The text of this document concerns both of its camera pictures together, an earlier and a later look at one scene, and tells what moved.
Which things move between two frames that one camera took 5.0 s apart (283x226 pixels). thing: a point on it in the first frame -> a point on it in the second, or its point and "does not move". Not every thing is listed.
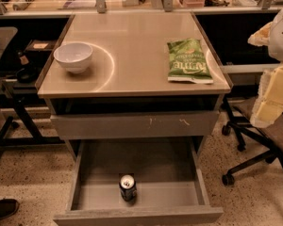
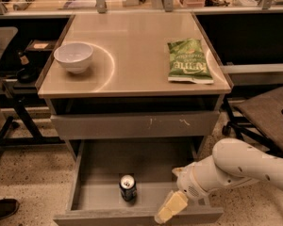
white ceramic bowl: x=74 y=56 does not move
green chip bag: x=188 y=62 does not move
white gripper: x=281 y=40 -> x=187 y=182
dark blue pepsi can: x=127 y=186 does not move
